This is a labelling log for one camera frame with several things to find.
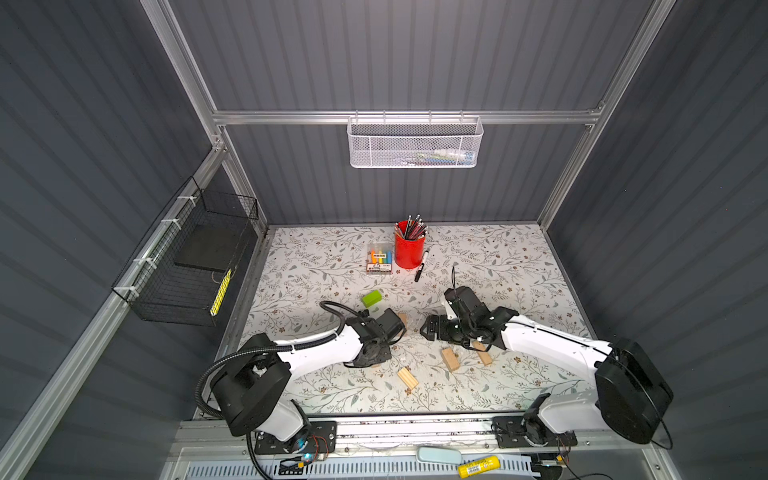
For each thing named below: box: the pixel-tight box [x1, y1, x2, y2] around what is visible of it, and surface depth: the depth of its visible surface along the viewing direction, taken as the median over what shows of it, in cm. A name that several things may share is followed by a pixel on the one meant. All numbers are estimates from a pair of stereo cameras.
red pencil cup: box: [394, 214, 428, 269], surface depth 104 cm
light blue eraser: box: [417, 447, 462, 465], surface depth 70 cm
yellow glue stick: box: [458, 455, 501, 479], surface depth 69 cm
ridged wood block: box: [398, 367, 419, 390], surface depth 84 cm
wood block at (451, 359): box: [442, 347, 461, 371], surface depth 86 cm
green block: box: [362, 290, 383, 308], surface depth 101 cm
